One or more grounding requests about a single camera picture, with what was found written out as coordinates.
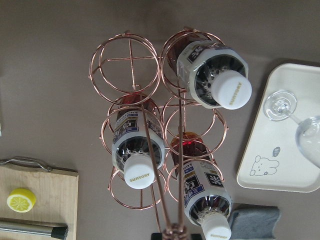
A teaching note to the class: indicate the copper wire bottle basket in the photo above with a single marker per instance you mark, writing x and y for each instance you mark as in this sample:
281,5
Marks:
177,231

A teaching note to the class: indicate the steel muddler black tip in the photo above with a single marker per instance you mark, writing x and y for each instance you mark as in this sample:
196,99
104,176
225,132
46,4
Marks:
60,233

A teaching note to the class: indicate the tea bottle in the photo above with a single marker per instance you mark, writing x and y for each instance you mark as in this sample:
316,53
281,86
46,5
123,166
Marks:
215,75
206,201
130,149

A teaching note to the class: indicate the cream rabbit tray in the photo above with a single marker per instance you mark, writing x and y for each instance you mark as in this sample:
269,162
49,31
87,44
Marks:
271,159

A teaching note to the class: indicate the half lemon slice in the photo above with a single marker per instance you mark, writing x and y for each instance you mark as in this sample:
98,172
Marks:
21,200

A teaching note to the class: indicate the grey folded cloth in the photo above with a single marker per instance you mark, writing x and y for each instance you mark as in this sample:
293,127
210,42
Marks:
254,222

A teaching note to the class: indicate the tea bottle near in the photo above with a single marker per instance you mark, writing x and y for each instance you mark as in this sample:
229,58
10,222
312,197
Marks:
215,75

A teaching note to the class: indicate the bamboo cutting board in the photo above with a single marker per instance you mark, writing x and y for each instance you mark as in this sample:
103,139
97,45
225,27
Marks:
55,189

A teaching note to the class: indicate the clear wine glass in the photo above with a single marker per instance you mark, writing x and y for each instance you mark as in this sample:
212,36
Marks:
281,105

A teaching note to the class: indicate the tea bottle middle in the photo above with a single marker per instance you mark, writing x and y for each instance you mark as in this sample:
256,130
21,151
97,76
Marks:
130,149

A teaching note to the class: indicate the tea bottle far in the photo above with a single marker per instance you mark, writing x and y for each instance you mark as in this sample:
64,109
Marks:
206,201

